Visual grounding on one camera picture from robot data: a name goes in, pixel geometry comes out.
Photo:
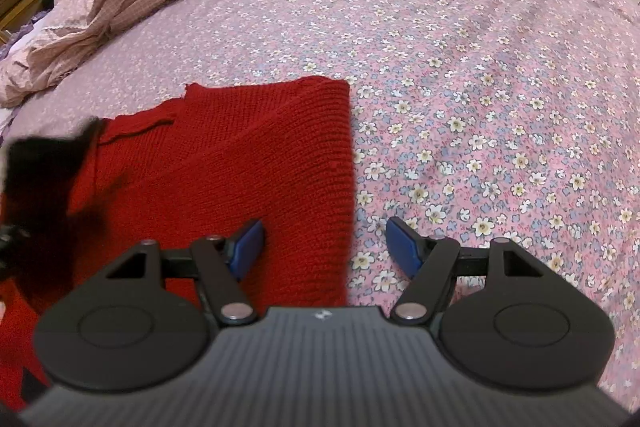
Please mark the red knitted sweater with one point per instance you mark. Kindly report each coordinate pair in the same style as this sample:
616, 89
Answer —
225, 167

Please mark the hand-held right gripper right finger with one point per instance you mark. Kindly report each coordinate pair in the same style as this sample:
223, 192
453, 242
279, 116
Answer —
405, 249

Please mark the pink floral bed sheet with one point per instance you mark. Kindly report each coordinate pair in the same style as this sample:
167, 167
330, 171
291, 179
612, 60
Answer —
475, 107

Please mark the white and purple pillow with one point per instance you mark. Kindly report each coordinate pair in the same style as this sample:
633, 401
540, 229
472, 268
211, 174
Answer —
31, 36

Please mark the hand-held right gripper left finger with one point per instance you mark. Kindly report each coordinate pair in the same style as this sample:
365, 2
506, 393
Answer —
246, 248

